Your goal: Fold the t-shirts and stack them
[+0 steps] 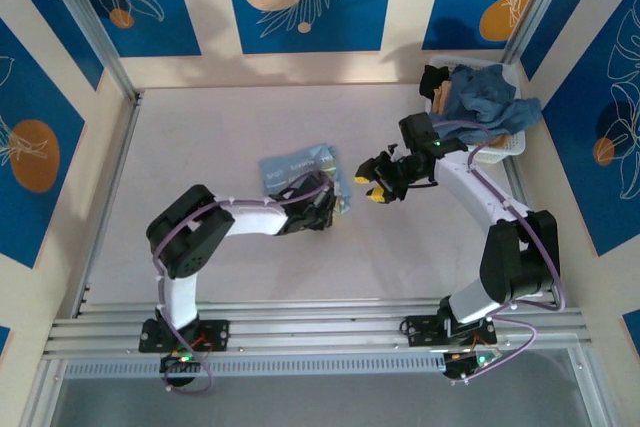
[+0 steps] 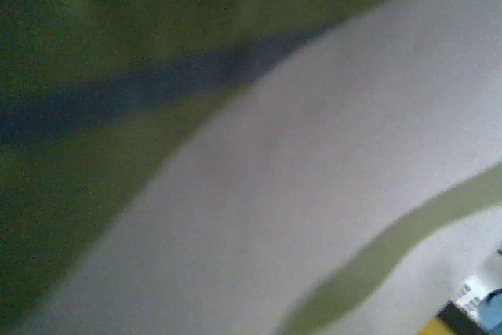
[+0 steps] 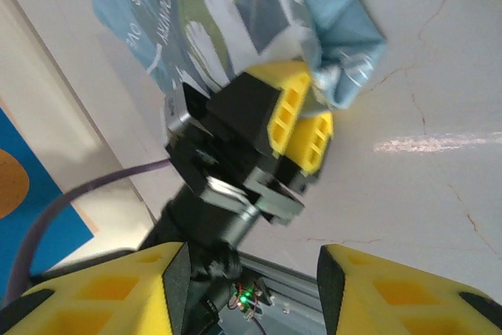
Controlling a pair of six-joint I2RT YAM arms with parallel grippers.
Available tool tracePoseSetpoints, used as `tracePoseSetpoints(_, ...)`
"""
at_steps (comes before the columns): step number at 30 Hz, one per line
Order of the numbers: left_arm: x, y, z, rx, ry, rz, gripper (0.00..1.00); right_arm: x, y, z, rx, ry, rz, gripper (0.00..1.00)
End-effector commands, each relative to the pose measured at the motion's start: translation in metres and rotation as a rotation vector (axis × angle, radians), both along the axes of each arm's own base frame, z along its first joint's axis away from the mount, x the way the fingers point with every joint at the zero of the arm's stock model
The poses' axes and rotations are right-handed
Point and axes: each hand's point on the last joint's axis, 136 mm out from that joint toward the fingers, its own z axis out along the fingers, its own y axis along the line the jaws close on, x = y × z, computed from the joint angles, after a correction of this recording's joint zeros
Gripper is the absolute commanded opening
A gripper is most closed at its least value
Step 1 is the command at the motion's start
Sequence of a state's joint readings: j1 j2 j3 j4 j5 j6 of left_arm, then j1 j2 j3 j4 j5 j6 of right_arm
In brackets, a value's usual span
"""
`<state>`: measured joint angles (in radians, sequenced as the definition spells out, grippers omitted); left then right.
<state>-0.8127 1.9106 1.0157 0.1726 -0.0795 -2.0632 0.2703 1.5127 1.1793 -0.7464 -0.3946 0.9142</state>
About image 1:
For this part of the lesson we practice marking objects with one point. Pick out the light blue t-shirt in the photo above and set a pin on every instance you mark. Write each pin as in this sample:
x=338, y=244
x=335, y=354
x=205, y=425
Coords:
x=290, y=167

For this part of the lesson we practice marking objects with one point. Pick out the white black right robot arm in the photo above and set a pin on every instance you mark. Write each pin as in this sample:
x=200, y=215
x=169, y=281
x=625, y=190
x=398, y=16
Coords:
x=475, y=187

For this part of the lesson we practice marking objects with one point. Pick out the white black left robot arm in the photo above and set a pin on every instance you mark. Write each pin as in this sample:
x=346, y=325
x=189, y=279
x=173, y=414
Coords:
x=255, y=219

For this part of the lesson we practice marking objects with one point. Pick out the tan garment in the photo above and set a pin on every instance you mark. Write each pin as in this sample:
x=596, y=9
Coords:
x=441, y=97

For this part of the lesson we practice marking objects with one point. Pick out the black garment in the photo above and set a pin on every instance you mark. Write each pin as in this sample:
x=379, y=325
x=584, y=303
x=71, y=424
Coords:
x=434, y=81

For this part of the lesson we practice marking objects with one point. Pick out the dark blue t-shirt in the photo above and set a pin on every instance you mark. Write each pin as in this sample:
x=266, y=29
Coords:
x=480, y=97

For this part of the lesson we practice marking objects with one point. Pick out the white plastic laundry basket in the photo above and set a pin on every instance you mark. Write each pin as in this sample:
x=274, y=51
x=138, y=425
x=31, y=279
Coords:
x=515, y=144

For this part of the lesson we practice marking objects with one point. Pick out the grey metal sheet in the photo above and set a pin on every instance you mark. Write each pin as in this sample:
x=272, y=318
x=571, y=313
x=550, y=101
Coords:
x=325, y=402

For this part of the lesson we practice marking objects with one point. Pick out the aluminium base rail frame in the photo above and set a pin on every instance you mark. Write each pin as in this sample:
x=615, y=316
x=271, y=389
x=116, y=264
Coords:
x=325, y=327

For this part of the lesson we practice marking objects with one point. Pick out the aluminium corner post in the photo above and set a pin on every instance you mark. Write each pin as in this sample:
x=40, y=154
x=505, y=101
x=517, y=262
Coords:
x=100, y=42
x=530, y=12

